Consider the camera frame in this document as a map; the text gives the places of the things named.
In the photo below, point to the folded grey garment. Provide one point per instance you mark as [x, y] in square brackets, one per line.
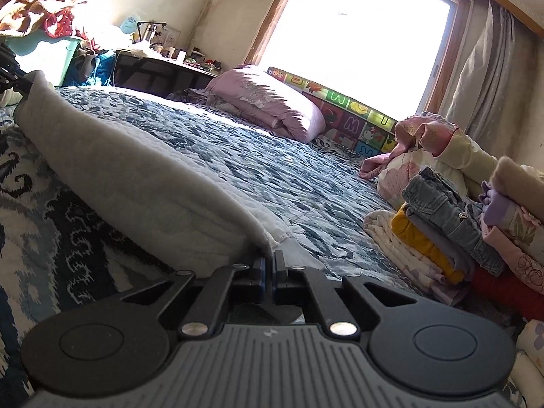
[437, 238]

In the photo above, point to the beige curtain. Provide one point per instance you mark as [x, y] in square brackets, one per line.
[488, 76]

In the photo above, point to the dark desk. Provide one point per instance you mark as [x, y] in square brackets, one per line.
[157, 72]

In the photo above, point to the blue white patterned bed quilt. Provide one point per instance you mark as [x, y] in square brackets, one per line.
[255, 157]

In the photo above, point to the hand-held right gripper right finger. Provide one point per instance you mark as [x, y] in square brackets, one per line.
[275, 294]

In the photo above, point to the brown patterned blanket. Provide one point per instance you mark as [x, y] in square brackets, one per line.
[34, 8]

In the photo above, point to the folded white floral blanket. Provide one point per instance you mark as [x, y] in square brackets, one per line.
[395, 250]

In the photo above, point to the colourful alphabet play mat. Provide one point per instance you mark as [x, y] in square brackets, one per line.
[344, 114]

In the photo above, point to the pink pillow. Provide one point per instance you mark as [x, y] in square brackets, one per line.
[263, 97]

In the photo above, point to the folded blue jeans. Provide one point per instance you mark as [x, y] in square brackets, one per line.
[446, 208]

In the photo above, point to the teal storage box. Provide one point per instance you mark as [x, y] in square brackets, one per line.
[42, 57]

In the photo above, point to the cream padded cushion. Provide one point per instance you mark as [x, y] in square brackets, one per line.
[531, 357]

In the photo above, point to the beige fleece cloth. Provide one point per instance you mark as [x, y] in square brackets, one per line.
[520, 182]

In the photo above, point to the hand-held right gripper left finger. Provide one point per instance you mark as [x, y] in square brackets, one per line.
[263, 289]

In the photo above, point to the pink rose print cloth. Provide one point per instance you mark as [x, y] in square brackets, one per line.
[520, 250]

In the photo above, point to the folded purple garment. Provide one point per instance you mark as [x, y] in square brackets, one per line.
[497, 208]

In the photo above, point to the wooden framed window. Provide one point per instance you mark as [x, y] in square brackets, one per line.
[361, 29]

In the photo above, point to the steel thermos flask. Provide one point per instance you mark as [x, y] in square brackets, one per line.
[148, 34]

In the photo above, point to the folded red garment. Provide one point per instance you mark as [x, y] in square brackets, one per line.
[505, 293]

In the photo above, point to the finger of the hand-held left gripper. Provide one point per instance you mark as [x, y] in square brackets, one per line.
[9, 74]

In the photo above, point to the grey cloth garment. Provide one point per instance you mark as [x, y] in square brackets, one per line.
[127, 170]

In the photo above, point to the folded yellow garment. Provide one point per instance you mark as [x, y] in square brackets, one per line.
[418, 238]

